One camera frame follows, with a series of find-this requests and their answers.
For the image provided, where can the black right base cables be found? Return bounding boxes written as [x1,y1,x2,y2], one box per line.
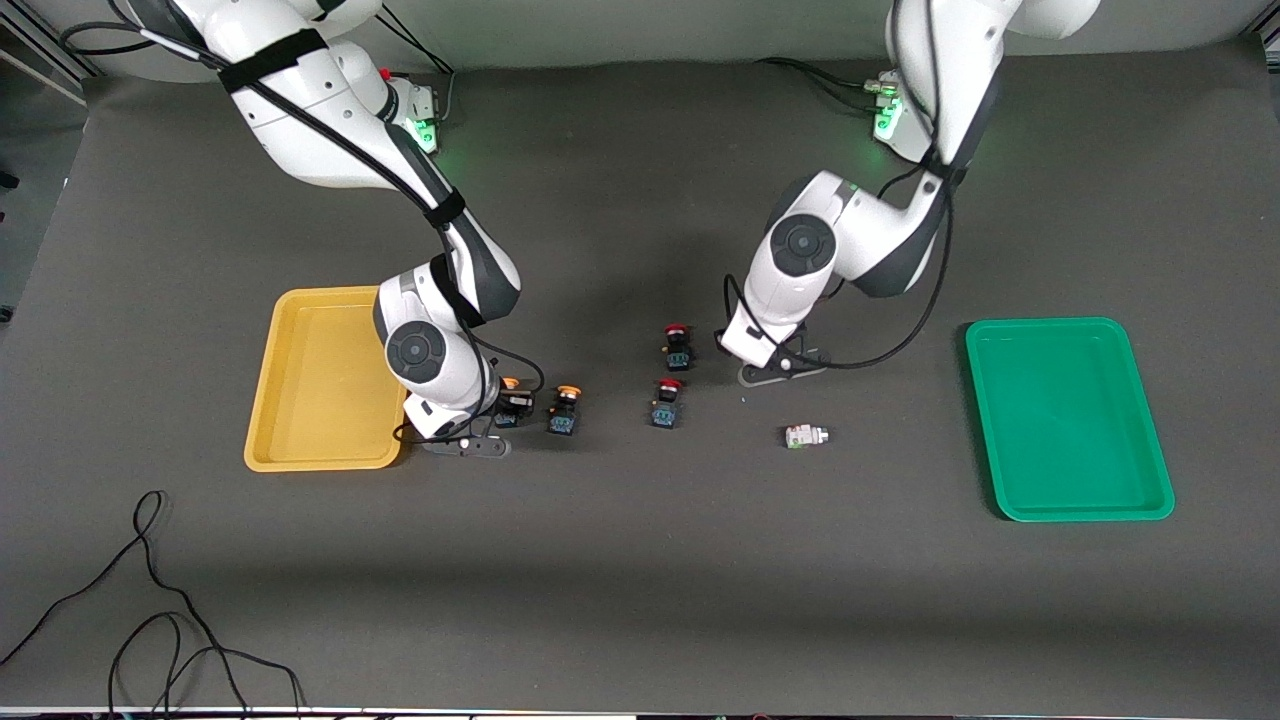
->
[378,0,456,121]

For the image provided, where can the thin black coiled cable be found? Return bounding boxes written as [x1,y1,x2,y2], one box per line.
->
[108,612,306,720]

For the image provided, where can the dark grey table mat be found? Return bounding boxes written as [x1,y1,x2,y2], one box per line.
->
[0,40,1280,716]

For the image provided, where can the thin black looped cable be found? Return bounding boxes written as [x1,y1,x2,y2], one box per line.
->
[0,490,251,720]

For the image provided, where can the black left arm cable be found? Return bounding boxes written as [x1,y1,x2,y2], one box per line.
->
[715,0,956,371]

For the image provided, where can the black base cables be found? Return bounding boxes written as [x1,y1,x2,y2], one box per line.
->
[755,57,886,111]
[378,0,456,121]

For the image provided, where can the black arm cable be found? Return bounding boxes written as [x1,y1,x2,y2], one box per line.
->
[715,0,956,371]
[60,0,546,446]

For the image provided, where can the yellow push button green-marked block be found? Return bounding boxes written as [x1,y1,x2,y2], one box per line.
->
[546,385,584,437]

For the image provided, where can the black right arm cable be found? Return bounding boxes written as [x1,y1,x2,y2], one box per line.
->
[60,0,546,446]

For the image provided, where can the grey aluminium frame rail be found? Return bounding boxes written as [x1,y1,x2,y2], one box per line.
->
[0,15,101,106]

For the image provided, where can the yellow push button red-marked block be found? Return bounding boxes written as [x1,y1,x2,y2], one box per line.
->
[494,375,536,429]

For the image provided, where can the black left base cables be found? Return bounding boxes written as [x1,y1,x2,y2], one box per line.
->
[755,57,886,111]

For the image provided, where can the yellow plastic tray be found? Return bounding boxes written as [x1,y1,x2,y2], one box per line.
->
[244,287,411,473]

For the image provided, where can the green plastic tray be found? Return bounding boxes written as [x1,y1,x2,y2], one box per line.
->
[965,317,1176,523]

